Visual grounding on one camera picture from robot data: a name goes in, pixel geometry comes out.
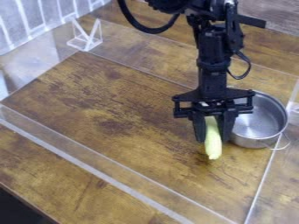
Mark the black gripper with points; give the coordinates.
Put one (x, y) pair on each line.
(213, 99)

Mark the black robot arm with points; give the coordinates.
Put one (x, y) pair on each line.
(214, 20)

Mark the stainless steel pot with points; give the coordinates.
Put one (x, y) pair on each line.
(258, 130)

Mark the black bar on table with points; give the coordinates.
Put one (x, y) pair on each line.
(253, 21)

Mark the clear acrylic triangle stand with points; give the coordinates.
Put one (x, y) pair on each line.
(86, 41)

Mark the clear acrylic enclosure panel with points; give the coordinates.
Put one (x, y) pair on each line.
(161, 197)

